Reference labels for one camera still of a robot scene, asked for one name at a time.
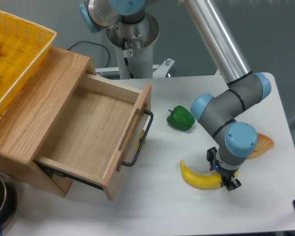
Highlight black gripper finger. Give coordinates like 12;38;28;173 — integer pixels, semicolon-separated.
206;147;218;170
221;176;241;191

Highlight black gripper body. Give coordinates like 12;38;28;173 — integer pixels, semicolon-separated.
214;153;240;179

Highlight yellow banana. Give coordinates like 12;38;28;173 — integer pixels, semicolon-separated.
179;160;239;190

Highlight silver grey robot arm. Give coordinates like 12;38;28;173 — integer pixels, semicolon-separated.
79;0;271;191

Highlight green bell pepper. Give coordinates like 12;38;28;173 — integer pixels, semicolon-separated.
167;105;195;131

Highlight orange bread slice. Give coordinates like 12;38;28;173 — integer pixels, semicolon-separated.
248;133;275;159

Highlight open wooden drawer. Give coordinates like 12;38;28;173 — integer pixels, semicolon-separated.
34;74;151;200

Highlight wooden cabinet box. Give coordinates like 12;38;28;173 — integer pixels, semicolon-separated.
0;47;95;197

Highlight dark metal pot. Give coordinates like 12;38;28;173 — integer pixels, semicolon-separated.
0;175;18;236

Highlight yellow plastic basket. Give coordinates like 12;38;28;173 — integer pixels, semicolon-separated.
0;10;57;116

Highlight black metal drawer handle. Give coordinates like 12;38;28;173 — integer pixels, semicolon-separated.
121;110;154;167

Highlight white metal base bracket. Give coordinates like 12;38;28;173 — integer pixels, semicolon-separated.
96;58;175;80

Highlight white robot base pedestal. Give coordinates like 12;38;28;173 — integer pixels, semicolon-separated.
106;13;159;80

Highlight black cable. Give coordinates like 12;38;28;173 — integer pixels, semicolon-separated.
67;40;111;68

